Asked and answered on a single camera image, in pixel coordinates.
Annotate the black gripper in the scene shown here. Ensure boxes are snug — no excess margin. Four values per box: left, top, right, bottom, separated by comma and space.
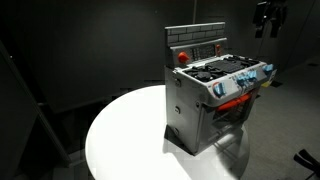
252, 0, 289, 39

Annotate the light blue stove knob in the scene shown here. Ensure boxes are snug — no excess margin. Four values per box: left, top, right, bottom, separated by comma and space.
262, 63, 275, 75
212, 81, 227, 99
235, 70, 258, 89

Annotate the yellow object behind stove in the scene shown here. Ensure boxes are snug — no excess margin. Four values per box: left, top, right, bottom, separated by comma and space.
260, 77, 277, 89

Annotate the red round stove knob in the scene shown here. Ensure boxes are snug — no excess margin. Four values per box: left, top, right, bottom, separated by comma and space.
176, 51, 191, 65

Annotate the grey toy stove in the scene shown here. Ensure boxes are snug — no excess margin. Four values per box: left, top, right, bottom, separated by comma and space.
163, 21, 276, 157

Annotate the black stand leg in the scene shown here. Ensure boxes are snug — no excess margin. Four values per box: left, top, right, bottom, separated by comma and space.
292, 148, 320, 180

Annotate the orange oven door handle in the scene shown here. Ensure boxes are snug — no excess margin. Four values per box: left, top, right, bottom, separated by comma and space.
215, 92, 253, 112

